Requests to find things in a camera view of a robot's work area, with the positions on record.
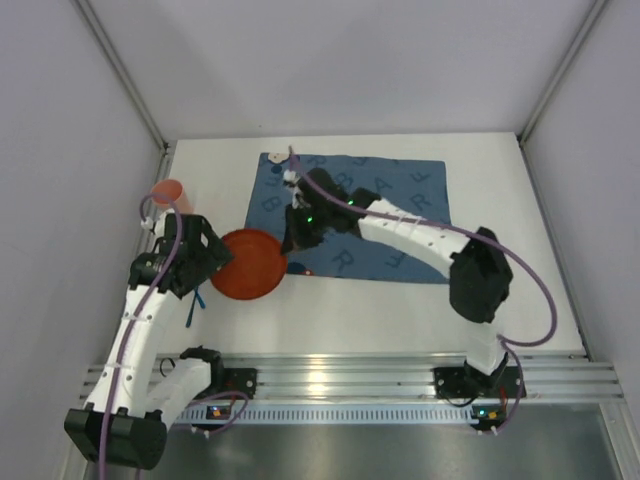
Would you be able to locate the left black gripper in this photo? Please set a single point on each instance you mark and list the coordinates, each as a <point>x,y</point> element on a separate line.
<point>211,245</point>

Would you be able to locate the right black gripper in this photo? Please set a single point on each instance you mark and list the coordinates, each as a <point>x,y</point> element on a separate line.
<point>298,232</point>

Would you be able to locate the red round plate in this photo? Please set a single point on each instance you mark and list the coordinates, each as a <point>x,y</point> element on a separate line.
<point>256,269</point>

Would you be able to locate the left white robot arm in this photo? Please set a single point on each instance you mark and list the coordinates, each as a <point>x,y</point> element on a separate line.
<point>125,420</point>

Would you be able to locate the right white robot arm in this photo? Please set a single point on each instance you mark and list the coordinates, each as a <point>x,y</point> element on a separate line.
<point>478,274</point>

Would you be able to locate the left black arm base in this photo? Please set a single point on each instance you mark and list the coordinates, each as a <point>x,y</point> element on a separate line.
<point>237,379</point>

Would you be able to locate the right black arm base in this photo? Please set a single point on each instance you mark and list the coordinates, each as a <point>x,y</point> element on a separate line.
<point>457,383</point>

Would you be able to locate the blue plastic fork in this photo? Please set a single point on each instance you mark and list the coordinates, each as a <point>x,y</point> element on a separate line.
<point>199,299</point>

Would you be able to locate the blue plastic spoon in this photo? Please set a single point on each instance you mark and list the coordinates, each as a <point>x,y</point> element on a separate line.
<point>190,315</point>

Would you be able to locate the pink plastic cup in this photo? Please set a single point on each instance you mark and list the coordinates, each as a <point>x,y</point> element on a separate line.
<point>171,191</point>

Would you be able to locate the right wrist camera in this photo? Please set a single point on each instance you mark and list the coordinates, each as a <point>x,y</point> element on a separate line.
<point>291,181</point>

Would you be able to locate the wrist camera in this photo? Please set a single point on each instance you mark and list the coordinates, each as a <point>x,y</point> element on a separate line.
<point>291,181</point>
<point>152,225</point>

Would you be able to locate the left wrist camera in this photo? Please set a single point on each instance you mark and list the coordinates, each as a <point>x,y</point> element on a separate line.
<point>152,225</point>

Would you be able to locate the left aluminium frame post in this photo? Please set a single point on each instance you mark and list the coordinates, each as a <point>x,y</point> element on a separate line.
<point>98,32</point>

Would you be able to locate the aluminium frame post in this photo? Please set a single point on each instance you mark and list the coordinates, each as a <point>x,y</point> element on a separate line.
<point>98,32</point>
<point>560,72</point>

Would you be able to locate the perforated cable tray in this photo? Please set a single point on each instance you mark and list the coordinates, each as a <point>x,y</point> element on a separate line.
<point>256,413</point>

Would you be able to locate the right aluminium frame post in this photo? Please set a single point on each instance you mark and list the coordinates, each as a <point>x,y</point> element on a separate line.
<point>560,72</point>

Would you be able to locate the aluminium mounting rail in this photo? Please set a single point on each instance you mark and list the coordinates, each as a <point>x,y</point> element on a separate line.
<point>405,378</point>

